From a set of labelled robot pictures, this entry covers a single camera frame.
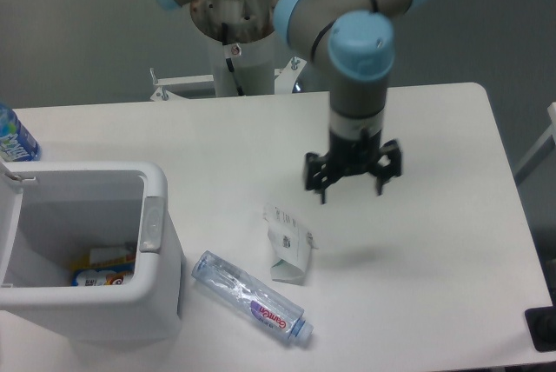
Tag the blue labelled bottle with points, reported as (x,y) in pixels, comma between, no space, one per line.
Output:
(17,144)

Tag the clear plastic water bottle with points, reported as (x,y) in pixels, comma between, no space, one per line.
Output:
(269,309)

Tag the yellow snack package in bin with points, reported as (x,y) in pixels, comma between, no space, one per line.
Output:
(104,266)

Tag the white open trash can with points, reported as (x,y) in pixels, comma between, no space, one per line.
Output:
(53,213)

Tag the white mounting bracket frame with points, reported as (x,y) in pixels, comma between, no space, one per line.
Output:
(203,86)

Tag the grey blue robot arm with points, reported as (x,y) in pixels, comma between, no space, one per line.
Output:
(350,41)

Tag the black table clamp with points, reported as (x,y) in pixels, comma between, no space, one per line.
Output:
(541,324)

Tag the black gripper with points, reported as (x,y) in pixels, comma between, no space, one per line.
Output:
(348,157)

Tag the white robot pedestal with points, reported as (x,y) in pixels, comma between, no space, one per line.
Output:
(243,69)

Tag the white frame at right edge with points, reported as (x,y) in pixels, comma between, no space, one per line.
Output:
(538,152)

